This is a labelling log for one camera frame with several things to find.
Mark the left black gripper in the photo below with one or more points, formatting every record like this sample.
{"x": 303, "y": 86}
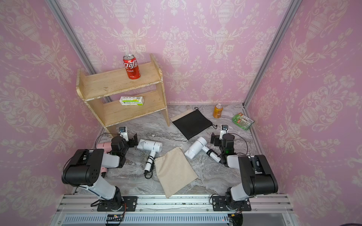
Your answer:
{"x": 132, "y": 141}

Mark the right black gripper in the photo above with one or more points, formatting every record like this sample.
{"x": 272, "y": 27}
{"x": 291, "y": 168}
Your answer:
{"x": 216, "y": 139}

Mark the white hair dryer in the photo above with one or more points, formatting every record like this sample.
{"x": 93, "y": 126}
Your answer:
{"x": 200, "y": 145}
{"x": 153, "y": 147}

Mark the beige linen drawstring bag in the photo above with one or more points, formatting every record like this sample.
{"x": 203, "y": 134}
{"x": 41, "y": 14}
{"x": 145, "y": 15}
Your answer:
{"x": 174, "y": 171}

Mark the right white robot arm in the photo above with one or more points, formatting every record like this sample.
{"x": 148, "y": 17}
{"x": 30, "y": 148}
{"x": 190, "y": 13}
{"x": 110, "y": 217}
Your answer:
{"x": 256, "y": 175}

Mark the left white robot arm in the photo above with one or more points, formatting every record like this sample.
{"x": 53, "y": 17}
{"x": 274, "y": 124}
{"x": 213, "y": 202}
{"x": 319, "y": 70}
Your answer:
{"x": 83, "y": 170}

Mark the pink hair dryer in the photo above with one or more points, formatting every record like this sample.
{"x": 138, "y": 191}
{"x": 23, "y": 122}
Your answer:
{"x": 107, "y": 149}

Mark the green snack packet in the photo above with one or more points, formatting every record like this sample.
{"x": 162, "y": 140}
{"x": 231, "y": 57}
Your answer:
{"x": 242, "y": 121}

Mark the orange drink can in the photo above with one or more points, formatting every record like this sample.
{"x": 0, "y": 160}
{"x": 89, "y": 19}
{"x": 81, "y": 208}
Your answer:
{"x": 218, "y": 111}

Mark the white green small box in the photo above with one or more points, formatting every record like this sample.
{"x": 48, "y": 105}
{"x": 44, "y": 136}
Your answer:
{"x": 132, "y": 101}

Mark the wooden two-tier shelf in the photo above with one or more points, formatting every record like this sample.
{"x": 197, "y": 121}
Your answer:
{"x": 93, "y": 88}

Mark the beige pouch under black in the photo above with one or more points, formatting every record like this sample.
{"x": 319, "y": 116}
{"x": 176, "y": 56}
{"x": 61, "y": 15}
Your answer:
{"x": 181, "y": 115}

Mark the red cola can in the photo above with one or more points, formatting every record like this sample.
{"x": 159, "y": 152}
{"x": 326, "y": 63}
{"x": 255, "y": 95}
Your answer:
{"x": 131, "y": 65}

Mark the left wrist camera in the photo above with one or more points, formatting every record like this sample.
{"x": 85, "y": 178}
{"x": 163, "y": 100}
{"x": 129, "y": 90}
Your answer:
{"x": 123, "y": 132}

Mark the black drawstring pouch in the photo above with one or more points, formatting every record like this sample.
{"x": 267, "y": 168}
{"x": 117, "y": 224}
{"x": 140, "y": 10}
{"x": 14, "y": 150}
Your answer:
{"x": 193, "y": 124}

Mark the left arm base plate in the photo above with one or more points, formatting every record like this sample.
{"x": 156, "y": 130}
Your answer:
{"x": 126, "y": 203}

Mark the aluminium front rail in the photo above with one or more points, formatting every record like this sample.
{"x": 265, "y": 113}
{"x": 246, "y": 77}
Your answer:
{"x": 178, "y": 210}

